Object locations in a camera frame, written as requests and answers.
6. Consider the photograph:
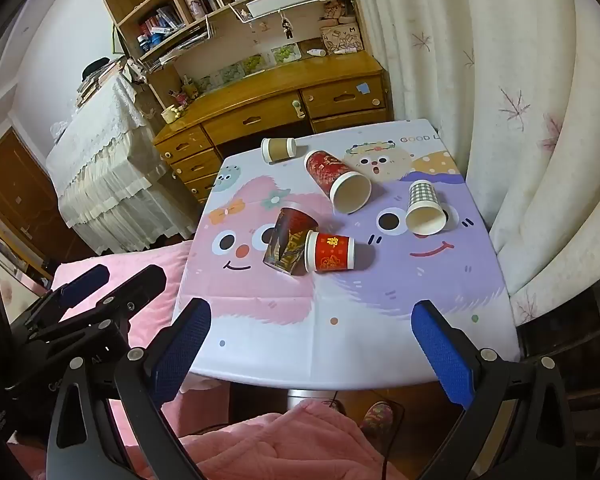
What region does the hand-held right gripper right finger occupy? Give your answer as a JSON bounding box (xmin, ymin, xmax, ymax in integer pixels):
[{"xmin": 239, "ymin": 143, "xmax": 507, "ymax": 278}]
[{"xmin": 411, "ymin": 299, "xmax": 579, "ymax": 480}]

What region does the wooden desk with drawers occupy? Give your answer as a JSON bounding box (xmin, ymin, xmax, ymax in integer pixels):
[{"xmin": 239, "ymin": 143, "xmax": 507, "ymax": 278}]
[{"xmin": 152, "ymin": 50, "xmax": 396, "ymax": 206}]

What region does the pink quilted robe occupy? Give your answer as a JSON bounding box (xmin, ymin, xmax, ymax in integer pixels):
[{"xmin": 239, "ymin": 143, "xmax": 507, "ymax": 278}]
[{"xmin": 125, "ymin": 400, "xmax": 406, "ymax": 480}]

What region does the pink bed sheet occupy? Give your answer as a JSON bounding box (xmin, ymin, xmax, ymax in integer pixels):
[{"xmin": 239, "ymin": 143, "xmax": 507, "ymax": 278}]
[{"xmin": 7, "ymin": 240, "xmax": 231, "ymax": 480}]

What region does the large red patterned paper cup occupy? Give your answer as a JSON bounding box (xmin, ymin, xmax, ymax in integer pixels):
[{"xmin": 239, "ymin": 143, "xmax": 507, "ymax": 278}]
[{"xmin": 303, "ymin": 149, "xmax": 372, "ymax": 214}]

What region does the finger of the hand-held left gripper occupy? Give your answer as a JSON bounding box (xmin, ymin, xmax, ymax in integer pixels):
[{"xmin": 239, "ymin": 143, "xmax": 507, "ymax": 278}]
[
  {"xmin": 10, "ymin": 264, "xmax": 112, "ymax": 329},
  {"xmin": 27, "ymin": 264, "xmax": 167, "ymax": 346}
]

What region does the checked paper cup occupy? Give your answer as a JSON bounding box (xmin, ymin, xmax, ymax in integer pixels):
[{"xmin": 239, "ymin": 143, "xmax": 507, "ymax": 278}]
[{"xmin": 405, "ymin": 179, "xmax": 448, "ymax": 235}]

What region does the brown wooden door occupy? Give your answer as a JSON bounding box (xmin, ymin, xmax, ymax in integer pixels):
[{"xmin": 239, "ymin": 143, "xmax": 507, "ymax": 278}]
[{"xmin": 0, "ymin": 127, "xmax": 96, "ymax": 281}]

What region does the white lace cover cloth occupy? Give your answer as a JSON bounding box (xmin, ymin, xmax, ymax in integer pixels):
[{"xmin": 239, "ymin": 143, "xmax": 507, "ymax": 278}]
[{"xmin": 45, "ymin": 72, "xmax": 196, "ymax": 256}]

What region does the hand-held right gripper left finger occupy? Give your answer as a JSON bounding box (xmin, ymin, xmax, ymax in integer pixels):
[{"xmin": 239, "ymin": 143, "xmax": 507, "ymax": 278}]
[{"xmin": 46, "ymin": 298, "xmax": 212, "ymax": 480}]

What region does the cartoon printed tablecloth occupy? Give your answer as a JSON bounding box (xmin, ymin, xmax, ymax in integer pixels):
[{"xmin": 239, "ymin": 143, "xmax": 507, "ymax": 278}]
[{"xmin": 172, "ymin": 119, "xmax": 522, "ymax": 391}]

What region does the row of green picture cards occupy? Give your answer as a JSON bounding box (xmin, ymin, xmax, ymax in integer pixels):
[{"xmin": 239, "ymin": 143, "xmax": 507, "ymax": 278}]
[{"xmin": 195, "ymin": 42, "xmax": 301, "ymax": 91}]

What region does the printed tote bag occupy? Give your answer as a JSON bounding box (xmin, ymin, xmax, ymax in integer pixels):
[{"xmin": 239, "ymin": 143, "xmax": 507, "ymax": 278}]
[{"xmin": 320, "ymin": 22, "xmax": 366, "ymax": 56}]

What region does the grey table pedestal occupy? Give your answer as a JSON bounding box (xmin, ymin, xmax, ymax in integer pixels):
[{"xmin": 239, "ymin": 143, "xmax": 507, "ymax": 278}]
[{"xmin": 285, "ymin": 387, "xmax": 338, "ymax": 412}]

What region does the black hat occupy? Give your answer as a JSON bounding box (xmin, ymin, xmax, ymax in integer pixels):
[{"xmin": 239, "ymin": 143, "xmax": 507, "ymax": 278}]
[{"xmin": 81, "ymin": 58, "xmax": 112, "ymax": 78}]

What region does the patterned slipper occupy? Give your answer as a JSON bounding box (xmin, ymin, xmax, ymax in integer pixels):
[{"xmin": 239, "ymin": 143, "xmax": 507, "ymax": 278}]
[{"xmin": 360, "ymin": 401, "xmax": 396, "ymax": 433}]

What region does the white floral curtain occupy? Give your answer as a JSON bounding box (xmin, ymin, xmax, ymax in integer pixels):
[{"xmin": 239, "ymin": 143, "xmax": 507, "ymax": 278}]
[{"xmin": 347, "ymin": 0, "xmax": 600, "ymax": 328}]

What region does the pile of books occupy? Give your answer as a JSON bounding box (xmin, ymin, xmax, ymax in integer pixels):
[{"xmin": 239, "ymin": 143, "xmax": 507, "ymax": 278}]
[{"xmin": 75, "ymin": 57, "xmax": 131, "ymax": 108}]

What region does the white wire rack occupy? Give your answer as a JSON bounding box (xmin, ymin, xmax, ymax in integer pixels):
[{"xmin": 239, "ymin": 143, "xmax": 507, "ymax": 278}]
[{"xmin": 140, "ymin": 15, "xmax": 216, "ymax": 73}]

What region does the dark patterned paper cup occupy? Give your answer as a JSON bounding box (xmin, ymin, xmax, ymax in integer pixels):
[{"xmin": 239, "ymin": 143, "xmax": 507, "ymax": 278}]
[{"xmin": 262, "ymin": 202, "xmax": 320, "ymax": 275}]

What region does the small red paper cup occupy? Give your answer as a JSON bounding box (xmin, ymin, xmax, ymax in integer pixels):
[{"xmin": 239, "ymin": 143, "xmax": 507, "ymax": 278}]
[{"xmin": 304, "ymin": 230, "xmax": 356, "ymax": 274}]

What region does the brown paper cup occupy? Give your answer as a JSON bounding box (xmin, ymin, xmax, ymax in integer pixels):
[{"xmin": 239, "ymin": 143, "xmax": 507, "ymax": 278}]
[{"xmin": 260, "ymin": 137, "xmax": 297, "ymax": 164}]

